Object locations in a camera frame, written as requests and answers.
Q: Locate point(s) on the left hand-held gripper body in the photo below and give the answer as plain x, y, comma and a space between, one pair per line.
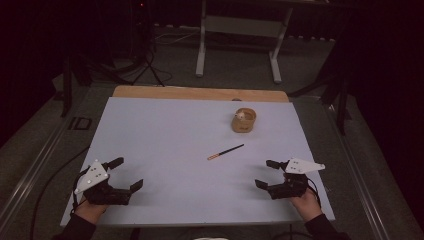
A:
100, 193

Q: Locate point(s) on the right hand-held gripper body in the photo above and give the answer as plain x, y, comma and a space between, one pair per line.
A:
293, 186

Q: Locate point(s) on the black chopstick with orange end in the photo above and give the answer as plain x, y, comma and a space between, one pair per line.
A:
225, 152

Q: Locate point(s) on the round wooden container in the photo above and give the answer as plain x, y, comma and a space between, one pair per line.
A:
243, 125

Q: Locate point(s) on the person's left hand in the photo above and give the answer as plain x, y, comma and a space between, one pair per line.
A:
90, 210

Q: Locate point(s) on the person's right hand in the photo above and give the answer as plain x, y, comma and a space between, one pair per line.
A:
308, 206

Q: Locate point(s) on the white table mat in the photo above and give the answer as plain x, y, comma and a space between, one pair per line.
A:
186, 166

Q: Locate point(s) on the small white object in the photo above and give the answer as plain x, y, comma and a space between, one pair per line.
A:
239, 116

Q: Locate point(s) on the black metal stand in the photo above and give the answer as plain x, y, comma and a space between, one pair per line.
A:
340, 93

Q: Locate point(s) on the black tripod stand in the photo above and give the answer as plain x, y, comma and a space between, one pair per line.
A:
146, 60

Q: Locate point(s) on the black rectangular floor frame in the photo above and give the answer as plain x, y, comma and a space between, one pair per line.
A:
80, 123

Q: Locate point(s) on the metal floor rail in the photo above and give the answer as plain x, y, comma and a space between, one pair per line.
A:
33, 166
356, 173

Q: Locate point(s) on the white metal desk frame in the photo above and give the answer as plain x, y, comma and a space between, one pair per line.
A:
240, 26

